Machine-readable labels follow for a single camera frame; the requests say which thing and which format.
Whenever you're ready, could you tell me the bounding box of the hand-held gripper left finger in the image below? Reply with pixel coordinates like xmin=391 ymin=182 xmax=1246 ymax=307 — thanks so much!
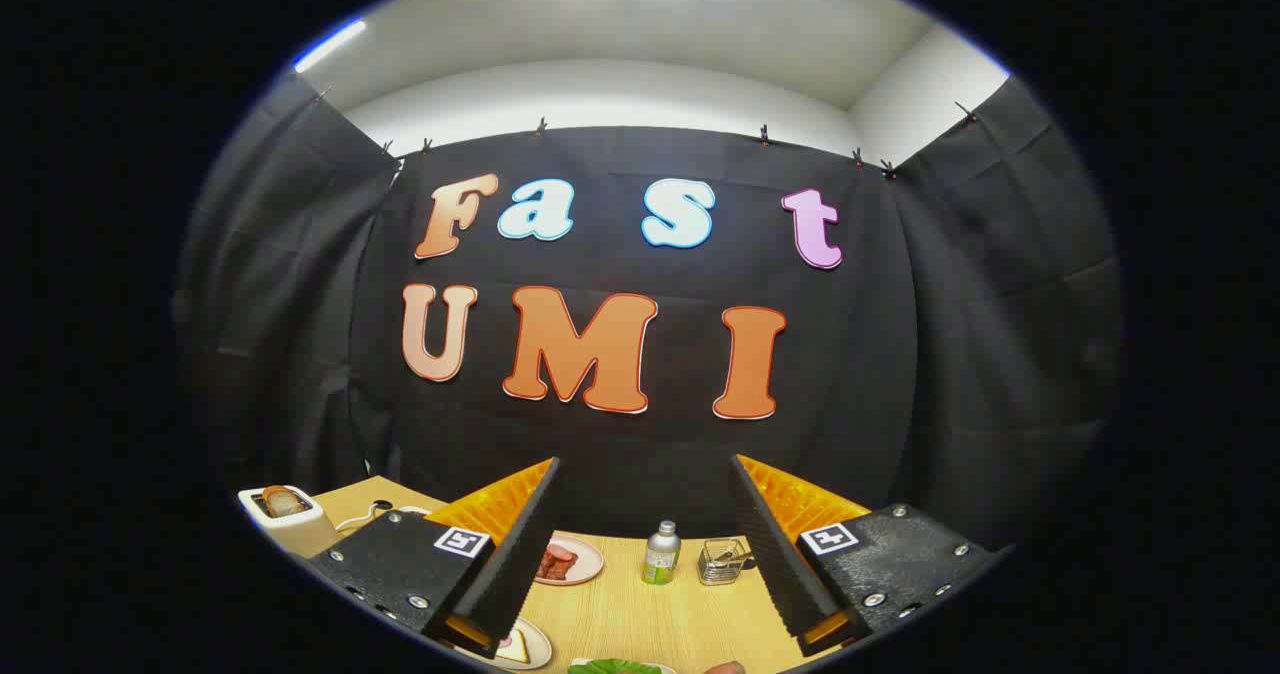
xmin=305 ymin=457 xmax=561 ymax=661

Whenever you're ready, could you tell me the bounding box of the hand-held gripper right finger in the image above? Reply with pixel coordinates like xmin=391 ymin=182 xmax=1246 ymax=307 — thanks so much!
xmin=730 ymin=454 xmax=1016 ymax=658

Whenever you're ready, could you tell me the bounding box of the pink plate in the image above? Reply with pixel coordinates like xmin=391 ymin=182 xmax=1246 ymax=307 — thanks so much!
xmin=533 ymin=534 xmax=605 ymax=587

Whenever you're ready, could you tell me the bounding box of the round white plate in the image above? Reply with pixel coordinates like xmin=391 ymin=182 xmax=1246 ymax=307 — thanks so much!
xmin=455 ymin=616 xmax=553 ymax=671

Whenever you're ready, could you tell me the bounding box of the silver bottle with green label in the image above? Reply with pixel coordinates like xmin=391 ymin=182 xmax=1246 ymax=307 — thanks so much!
xmin=642 ymin=520 xmax=682 ymax=586

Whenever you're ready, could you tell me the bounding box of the cream white toaster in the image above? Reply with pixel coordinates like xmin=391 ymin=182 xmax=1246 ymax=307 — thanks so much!
xmin=238 ymin=485 xmax=343 ymax=559

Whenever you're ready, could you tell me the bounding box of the ceiling light strip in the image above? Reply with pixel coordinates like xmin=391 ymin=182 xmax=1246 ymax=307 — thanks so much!
xmin=293 ymin=19 xmax=368 ymax=73

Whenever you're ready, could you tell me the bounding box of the small metal wire basket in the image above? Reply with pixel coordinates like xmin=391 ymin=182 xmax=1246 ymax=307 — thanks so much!
xmin=697 ymin=538 xmax=753 ymax=586

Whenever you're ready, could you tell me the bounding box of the white toaster power cable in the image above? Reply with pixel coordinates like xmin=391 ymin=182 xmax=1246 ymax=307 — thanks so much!
xmin=335 ymin=500 xmax=433 ymax=533

